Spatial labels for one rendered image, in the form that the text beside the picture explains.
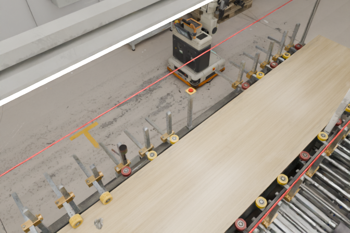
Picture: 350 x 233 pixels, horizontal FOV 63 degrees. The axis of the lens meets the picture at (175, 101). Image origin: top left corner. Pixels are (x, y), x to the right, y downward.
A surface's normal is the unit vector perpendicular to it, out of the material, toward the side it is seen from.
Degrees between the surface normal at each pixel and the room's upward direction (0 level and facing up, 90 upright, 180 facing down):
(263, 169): 0
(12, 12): 90
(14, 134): 0
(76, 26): 90
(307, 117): 0
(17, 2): 90
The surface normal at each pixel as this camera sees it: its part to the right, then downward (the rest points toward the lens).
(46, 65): 0.58, 0.15
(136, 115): -0.01, -0.67
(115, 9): 0.67, 0.54
